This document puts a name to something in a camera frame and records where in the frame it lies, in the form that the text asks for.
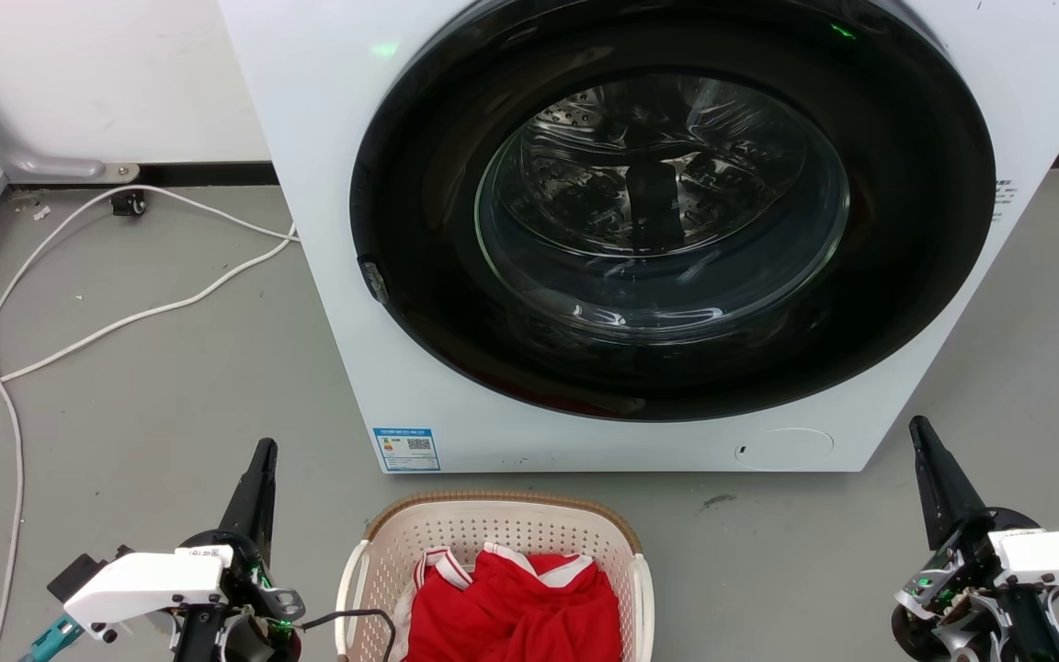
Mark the grey wall pipe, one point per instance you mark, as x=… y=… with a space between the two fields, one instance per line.
x=42 y=167

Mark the small text sticker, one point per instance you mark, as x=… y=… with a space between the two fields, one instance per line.
x=1003 y=200

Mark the black round washer door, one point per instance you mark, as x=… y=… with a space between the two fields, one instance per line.
x=897 y=230

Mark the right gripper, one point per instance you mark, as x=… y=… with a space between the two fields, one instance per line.
x=1044 y=556

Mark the blue white energy label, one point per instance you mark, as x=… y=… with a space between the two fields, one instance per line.
x=406 y=449

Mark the white front-load washing machine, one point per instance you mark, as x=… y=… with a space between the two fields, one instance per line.
x=327 y=138

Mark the round white filter cover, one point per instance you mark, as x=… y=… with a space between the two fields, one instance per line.
x=785 y=450

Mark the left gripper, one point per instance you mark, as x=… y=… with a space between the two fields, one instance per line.
x=148 y=584

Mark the beige perforated laundry basket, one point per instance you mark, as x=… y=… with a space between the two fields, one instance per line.
x=483 y=526

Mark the small black floor clip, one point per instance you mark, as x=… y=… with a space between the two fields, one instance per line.
x=129 y=204

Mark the red garment with white trim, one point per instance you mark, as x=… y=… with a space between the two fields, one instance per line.
x=520 y=611

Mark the grey door latch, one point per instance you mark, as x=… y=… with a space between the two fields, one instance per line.
x=374 y=281

